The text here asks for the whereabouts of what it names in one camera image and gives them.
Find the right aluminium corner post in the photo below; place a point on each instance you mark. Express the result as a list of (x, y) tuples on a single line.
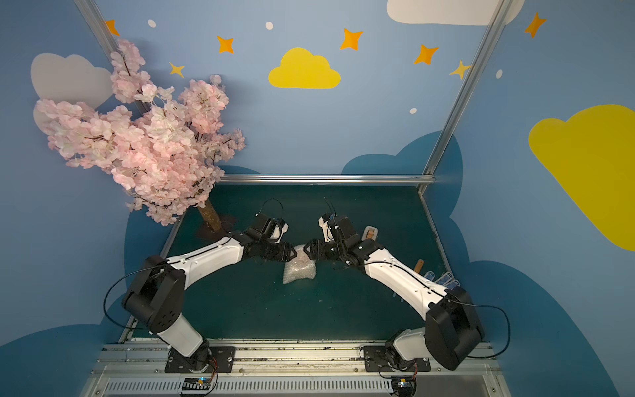
[(484, 52)]

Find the blue dotted work glove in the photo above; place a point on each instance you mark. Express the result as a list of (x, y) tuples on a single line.
[(446, 279)]

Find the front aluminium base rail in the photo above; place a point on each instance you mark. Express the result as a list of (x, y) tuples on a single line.
[(284, 368)]

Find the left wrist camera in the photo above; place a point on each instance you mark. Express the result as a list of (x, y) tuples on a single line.
[(270, 229)]

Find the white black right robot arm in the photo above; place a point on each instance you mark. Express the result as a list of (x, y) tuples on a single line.
[(452, 328)]

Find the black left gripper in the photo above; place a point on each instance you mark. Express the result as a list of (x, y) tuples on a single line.
[(277, 249)]

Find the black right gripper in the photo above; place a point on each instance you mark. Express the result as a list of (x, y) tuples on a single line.
[(322, 249)]

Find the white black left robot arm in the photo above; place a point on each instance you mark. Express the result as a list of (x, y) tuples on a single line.
[(157, 294)]

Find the left aluminium corner post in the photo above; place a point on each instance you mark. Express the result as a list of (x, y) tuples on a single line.
[(95, 20)]

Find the left small electronics board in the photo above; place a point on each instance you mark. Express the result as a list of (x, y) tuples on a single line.
[(197, 386)]

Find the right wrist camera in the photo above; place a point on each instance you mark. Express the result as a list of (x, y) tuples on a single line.
[(326, 230)]

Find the aluminium corner post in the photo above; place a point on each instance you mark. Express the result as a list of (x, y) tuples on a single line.
[(95, 20), (484, 52)]

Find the white tape dispenser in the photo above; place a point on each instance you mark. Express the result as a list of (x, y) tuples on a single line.
[(370, 232)]

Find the back aluminium frame rail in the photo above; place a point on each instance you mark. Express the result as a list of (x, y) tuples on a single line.
[(328, 179)]

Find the pink cherry blossom tree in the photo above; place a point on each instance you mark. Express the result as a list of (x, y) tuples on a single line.
[(164, 150)]

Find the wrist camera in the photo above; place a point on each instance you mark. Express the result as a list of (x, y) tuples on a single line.
[(326, 230), (270, 229)]

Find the right side table rail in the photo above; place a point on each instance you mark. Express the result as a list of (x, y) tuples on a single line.
[(449, 250)]

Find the small electronics board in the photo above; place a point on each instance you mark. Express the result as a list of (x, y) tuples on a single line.
[(402, 387), (197, 386)]

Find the clear bubble wrap sheet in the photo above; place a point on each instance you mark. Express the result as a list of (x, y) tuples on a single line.
[(301, 267)]

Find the dark square tree base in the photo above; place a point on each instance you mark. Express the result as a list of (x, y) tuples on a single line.
[(207, 233)]

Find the right small electronics board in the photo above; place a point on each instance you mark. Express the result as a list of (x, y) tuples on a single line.
[(402, 387)]

